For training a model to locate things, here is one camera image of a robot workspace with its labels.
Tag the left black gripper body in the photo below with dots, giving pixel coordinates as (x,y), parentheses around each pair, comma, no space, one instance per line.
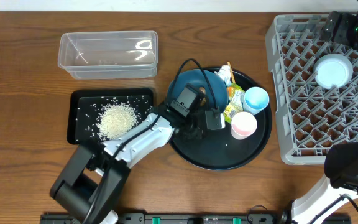
(193,130)

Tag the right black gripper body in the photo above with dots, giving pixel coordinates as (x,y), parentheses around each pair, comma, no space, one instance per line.
(328,30)

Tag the dark blue plate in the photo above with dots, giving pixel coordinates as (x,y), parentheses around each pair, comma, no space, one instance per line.
(196,78)

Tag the pink cup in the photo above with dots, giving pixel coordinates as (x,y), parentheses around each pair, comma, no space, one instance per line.
(243,124)

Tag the green yellow snack wrapper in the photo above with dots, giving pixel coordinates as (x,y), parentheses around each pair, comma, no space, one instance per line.
(236,97)

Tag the white tissue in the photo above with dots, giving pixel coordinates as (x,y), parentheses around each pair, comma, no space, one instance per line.
(224,74)

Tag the brown food lump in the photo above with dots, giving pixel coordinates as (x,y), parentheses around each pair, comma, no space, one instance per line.
(202,90)

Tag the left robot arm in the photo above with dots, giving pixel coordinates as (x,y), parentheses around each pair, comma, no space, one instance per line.
(91,183)

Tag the grey dishwasher rack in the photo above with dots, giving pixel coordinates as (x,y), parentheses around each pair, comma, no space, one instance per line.
(309,118)

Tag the round black tray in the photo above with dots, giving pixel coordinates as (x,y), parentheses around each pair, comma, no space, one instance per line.
(219,150)

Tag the white bowl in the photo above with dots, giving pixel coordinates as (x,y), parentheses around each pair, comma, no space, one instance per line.
(333,70)

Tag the light blue cup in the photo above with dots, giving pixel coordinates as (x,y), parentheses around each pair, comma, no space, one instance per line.
(256,99)

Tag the wooden chopstick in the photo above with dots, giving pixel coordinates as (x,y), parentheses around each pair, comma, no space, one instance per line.
(231,72)

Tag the pile of white rice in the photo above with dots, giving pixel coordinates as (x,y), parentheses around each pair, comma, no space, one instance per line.
(116,120)

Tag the black rectangular tray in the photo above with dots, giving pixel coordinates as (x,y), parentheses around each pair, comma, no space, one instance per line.
(87,106)

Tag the clear plastic bin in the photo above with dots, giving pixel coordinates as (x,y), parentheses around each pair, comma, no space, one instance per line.
(109,55)

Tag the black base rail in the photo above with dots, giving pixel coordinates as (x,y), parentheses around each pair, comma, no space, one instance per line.
(140,218)

